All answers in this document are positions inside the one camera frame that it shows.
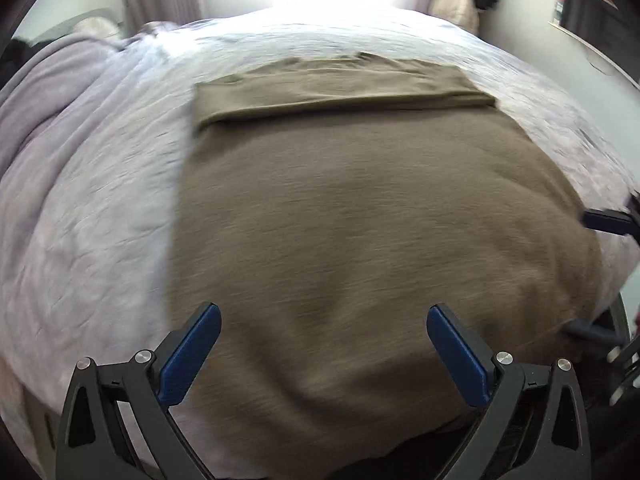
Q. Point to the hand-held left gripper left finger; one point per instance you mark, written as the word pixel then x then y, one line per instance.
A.
pixel 192 350

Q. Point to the lavender fleece blanket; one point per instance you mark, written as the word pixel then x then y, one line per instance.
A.
pixel 50 90

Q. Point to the beige bag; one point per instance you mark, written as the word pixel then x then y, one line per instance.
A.
pixel 455 2

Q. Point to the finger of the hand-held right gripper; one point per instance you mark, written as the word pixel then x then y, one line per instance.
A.
pixel 597 332
pixel 607 221

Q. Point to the grey headboard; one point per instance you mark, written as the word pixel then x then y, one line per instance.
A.
pixel 60 30

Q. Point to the brown knit garment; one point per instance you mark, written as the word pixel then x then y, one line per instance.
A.
pixel 350 235

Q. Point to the bed with lavender bedspread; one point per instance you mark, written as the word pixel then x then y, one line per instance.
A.
pixel 100 220

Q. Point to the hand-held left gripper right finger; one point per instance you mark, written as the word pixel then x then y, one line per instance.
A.
pixel 457 355

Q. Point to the round white pillow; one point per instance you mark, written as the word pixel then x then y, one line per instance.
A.
pixel 95 27

